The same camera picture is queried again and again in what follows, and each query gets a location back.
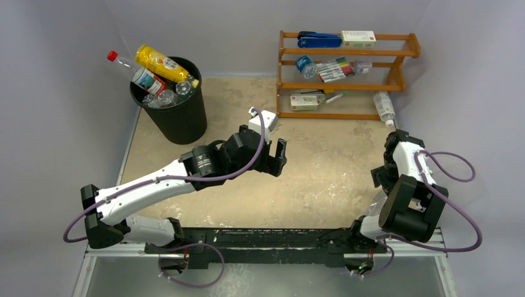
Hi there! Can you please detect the orange wooden shelf rack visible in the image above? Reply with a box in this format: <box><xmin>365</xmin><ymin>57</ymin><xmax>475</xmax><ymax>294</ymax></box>
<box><xmin>276</xmin><ymin>30</ymin><xmax>421</xmax><ymax>120</ymax></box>

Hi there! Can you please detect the red cap bottle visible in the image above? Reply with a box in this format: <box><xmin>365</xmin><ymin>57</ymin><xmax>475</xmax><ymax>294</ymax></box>
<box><xmin>106</xmin><ymin>51</ymin><xmax>167</xmax><ymax>96</ymax></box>

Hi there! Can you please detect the yellow lemon drink bottle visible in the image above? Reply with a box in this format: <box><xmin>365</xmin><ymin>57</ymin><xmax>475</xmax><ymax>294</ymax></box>
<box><xmin>135</xmin><ymin>45</ymin><xmax>199</xmax><ymax>88</ymax></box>

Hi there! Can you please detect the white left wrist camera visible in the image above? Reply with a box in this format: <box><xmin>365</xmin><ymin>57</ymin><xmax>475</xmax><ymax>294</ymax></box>
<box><xmin>248</xmin><ymin>106</ymin><xmax>279</xmax><ymax>144</ymax></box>

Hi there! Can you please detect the black plastic waste bin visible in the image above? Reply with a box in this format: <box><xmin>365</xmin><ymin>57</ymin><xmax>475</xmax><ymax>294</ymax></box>
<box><xmin>129</xmin><ymin>56</ymin><xmax>207</xmax><ymax>145</ymax></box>

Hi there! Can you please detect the clear bottle white cap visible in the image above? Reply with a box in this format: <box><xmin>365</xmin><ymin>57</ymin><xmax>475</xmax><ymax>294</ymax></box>
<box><xmin>142</xmin><ymin>90</ymin><xmax>178</xmax><ymax>109</ymax></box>

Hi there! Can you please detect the pack of coloured markers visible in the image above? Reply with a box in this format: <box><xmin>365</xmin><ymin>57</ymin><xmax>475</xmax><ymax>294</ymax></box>
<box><xmin>316</xmin><ymin>57</ymin><xmax>355</xmax><ymax>83</ymax></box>

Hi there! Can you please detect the blue stapler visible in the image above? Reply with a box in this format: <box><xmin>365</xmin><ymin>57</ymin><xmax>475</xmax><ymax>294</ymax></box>
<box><xmin>297</xmin><ymin>31</ymin><xmax>342</xmax><ymax>48</ymax></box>

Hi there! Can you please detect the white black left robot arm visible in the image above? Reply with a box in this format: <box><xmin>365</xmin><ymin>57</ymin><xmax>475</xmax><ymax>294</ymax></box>
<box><xmin>80</xmin><ymin>125</ymin><xmax>287</xmax><ymax>253</ymax></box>

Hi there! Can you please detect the white label bottle by shelf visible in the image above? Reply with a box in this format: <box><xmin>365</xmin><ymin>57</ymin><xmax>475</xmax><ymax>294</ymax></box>
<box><xmin>373</xmin><ymin>92</ymin><xmax>396</xmax><ymax>127</ymax></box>

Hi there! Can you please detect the blue tape dispenser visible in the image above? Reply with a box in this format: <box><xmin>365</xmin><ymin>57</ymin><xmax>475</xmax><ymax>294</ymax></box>
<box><xmin>295</xmin><ymin>55</ymin><xmax>318</xmax><ymax>79</ymax></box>

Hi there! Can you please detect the white green box top shelf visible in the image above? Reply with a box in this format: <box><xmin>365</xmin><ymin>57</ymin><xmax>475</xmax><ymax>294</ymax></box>
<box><xmin>341</xmin><ymin>30</ymin><xmax>376</xmax><ymax>48</ymax></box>

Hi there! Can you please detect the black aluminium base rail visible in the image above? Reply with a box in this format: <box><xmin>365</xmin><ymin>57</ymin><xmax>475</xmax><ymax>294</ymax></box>
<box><xmin>84</xmin><ymin>226</ymin><xmax>446</xmax><ymax>275</ymax></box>

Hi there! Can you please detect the white green stapler box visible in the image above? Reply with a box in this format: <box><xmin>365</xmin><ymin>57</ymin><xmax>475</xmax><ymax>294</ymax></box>
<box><xmin>290</xmin><ymin>94</ymin><xmax>326</xmax><ymax>111</ymax></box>

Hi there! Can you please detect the dark green label bottle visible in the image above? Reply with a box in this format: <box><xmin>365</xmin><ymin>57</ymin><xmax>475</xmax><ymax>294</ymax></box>
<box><xmin>175</xmin><ymin>80</ymin><xmax>199</xmax><ymax>98</ymax></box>

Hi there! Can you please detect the small clear jar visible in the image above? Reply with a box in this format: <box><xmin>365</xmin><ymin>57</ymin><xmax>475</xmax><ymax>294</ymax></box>
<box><xmin>354</xmin><ymin>60</ymin><xmax>373</xmax><ymax>75</ymax></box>

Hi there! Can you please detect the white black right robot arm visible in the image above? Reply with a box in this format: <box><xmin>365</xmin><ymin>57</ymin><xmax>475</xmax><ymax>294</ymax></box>
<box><xmin>347</xmin><ymin>129</ymin><xmax>449</xmax><ymax>252</ymax></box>

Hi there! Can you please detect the green white marker pen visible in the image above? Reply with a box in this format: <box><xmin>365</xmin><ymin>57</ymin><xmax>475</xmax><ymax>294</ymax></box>
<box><xmin>324</xmin><ymin>91</ymin><xmax>348</xmax><ymax>104</ymax></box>

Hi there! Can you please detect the clear bottle under right arm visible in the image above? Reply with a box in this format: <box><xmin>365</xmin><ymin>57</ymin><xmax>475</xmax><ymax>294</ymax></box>
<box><xmin>362</xmin><ymin>191</ymin><xmax>388</xmax><ymax>216</ymax></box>

